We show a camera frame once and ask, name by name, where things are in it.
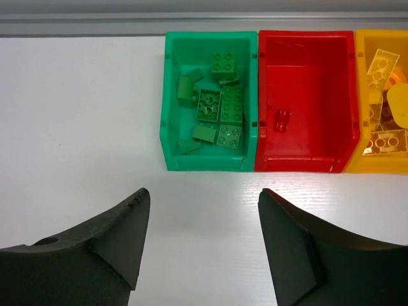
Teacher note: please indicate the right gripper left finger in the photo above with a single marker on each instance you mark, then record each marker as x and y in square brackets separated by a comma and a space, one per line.
[96, 262]

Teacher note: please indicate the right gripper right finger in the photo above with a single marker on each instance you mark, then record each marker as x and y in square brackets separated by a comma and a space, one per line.
[314, 262]

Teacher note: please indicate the yellow long lego brick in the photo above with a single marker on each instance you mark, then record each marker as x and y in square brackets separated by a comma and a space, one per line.
[386, 142]

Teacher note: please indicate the red lego brick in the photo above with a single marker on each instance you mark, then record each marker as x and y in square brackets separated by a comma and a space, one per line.
[282, 118]

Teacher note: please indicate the yellow arch lego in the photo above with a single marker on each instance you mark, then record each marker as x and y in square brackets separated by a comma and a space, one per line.
[397, 97]

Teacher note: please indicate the orange lego piece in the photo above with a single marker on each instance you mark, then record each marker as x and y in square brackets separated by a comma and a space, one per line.
[396, 77]

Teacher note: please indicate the small green lego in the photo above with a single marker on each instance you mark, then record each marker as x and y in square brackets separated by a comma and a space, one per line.
[195, 75]

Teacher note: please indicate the green square lego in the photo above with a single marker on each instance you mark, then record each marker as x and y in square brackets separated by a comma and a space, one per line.
[223, 65]

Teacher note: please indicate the green square lego brick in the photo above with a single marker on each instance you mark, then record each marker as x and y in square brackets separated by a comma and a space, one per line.
[229, 136]

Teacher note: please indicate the yellow hollow lego block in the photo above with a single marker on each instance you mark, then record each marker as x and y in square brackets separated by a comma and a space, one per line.
[375, 101]

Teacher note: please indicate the tan lego plate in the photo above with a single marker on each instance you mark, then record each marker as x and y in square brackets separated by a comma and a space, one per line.
[380, 69]

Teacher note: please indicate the red plastic bin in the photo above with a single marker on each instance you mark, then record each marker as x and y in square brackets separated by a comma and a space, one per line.
[312, 73]

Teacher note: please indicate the green plastic bin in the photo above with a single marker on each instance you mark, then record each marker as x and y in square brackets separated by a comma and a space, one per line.
[185, 51]

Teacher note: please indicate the yellow plastic bin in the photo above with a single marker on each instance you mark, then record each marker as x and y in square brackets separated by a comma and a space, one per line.
[367, 41]

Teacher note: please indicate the aluminium frame rail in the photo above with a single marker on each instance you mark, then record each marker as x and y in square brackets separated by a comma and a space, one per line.
[25, 19]

